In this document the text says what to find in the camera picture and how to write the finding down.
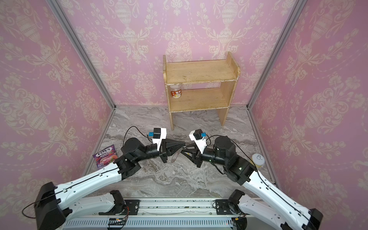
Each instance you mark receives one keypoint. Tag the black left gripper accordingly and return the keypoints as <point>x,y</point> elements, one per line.
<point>169,149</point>

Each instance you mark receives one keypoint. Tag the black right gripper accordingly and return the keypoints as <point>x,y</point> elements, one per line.
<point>197,155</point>

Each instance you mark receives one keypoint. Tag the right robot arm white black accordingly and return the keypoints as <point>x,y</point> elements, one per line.
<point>277,209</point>

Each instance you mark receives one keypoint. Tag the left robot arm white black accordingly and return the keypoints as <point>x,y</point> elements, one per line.
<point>53,204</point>

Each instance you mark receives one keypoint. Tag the small jar red label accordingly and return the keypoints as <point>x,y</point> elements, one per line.
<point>175,91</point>

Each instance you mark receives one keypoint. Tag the purple Fox's candy bag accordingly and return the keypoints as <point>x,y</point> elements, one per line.
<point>105,157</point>

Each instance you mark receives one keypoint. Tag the white yellow round tin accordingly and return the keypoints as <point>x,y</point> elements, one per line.
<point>258,160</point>

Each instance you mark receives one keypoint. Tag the wooden two-tier shelf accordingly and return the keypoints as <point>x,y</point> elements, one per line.
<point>226,72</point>

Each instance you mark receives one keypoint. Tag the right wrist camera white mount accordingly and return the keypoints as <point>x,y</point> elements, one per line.
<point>199,137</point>

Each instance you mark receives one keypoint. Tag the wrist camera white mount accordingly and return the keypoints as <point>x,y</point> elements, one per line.
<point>199,137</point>
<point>158,135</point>

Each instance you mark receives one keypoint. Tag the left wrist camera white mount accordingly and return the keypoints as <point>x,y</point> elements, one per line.
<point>158,135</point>

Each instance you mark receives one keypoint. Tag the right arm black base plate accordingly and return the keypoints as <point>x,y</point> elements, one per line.
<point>224,207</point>

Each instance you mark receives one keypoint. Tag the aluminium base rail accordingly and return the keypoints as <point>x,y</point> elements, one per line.
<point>168,214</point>

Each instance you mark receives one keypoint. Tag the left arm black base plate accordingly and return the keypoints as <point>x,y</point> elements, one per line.
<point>130,207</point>

